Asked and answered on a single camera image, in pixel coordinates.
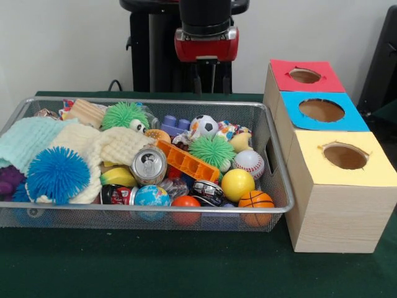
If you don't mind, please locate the yellow ball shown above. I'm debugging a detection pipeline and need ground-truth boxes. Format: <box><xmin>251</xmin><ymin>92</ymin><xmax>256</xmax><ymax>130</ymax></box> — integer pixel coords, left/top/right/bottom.
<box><xmin>221</xmin><ymin>169</ymin><xmax>256</xmax><ymax>203</ymax></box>

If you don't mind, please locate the mint green cloth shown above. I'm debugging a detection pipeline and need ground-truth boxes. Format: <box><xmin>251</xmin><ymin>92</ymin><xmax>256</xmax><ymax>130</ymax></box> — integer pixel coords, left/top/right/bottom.
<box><xmin>0</xmin><ymin>117</ymin><xmax>78</xmax><ymax>170</ymax></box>

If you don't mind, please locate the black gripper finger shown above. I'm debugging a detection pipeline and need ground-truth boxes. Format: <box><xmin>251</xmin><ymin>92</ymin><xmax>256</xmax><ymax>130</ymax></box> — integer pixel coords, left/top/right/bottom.
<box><xmin>221</xmin><ymin>61</ymin><xmax>233</xmax><ymax>95</ymax></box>
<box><xmin>191</xmin><ymin>61</ymin><xmax>203</xmax><ymax>95</ymax></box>

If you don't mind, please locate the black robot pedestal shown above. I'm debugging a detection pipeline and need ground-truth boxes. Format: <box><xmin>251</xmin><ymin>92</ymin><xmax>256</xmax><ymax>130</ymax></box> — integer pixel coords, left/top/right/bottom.
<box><xmin>119</xmin><ymin>0</ymin><xmax>251</xmax><ymax>94</ymax></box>

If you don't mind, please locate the black side stand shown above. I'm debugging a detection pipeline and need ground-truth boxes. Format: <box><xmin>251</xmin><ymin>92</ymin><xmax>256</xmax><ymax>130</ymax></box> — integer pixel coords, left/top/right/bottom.
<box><xmin>356</xmin><ymin>4</ymin><xmax>397</xmax><ymax>108</ymax></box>

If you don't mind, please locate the white toy baseball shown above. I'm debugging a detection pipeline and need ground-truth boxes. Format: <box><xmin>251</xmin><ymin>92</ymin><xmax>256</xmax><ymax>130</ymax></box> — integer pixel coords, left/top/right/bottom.
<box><xmin>232</xmin><ymin>150</ymin><xmax>265</xmax><ymax>181</ymax></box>

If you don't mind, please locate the cream cloth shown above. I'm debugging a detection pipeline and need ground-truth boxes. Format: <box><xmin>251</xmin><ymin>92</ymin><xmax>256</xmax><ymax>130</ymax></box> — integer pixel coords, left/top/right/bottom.
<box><xmin>24</xmin><ymin>123</ymin><xmax>157</xmax><ymax>205</ymax></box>

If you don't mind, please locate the colourful patterned fabric toy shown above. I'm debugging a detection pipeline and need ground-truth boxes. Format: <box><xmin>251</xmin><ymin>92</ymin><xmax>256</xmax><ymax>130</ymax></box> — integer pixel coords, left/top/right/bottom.
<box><xmin>216</xmin><ymin>120</ymin><xmax>249</xmax><ymax>140</ymax></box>

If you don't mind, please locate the pale yellow plush toy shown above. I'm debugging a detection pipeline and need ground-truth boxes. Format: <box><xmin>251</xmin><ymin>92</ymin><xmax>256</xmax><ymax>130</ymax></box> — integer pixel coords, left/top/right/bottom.
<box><xmin>229</xmin><ymin>132</ymin><xmax>252</xmax><ymax>153</ymax></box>

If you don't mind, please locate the orange toy basketball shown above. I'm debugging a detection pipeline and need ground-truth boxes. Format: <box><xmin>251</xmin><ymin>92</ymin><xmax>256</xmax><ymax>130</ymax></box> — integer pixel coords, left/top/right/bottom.
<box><xmin>238</xmin><ymin>190</ymin><xmax>275</xmax><ymax>227</ymax></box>

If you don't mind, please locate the green spiky ball with eyes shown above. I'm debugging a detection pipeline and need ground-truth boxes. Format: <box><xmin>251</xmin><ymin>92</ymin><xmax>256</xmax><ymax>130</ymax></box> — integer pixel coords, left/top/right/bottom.
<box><xmin>101</xmin><ymin>101</ymin><xmax>150</xmax><ymax>134</ymax></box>

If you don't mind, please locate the dark green side table cloth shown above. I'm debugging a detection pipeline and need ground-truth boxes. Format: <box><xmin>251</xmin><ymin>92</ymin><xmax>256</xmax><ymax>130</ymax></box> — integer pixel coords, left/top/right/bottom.
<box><xmin>370</xmin><ymin>101</ymin><xmax>397</xmax><ymax>125</ymax></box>

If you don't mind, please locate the toy soccer ball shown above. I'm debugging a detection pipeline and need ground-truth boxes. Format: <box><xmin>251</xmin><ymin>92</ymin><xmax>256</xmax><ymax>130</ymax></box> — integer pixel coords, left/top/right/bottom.
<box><xmin>189</xmin><ymin>115</ymin><xmax>219</xmax><ymax>137</ymax></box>

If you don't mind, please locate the wooden box with three holes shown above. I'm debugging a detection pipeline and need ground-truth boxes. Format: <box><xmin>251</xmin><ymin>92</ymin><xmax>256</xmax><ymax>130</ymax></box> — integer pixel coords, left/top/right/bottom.
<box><xmin>263</xmin><ymin>58</ymin><xmax>397</xmax><ymax>254</ymax></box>

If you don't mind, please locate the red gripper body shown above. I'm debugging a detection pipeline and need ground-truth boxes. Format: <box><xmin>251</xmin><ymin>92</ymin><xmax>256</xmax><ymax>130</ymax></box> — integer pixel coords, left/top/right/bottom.
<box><xmin>173</xmin><ymin>27</ymin><xmax>239</xmax><ymax>63</ymax></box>

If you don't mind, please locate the silver mesh bin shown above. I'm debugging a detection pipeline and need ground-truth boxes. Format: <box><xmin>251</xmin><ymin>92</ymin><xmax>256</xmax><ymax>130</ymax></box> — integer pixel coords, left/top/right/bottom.
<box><xmin>0</xmin><ymin>96</ymin><xmax>295</xmax><ymax>233</ymax></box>

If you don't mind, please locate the long orange toy block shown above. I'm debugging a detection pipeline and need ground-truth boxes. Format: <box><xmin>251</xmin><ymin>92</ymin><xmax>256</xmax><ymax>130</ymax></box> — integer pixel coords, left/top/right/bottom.
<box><xmin>156</xmin><ymin>139</ymin><xmax>221</xmax><ymax>183</ymax></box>

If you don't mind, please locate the large blue spiky ball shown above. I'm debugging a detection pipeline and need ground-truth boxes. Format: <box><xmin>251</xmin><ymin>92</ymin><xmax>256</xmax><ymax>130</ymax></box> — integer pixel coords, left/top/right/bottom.
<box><xmin>26</xmin><ymin>147</ymin><xmax>91</xmax><ymax>205</ymax></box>

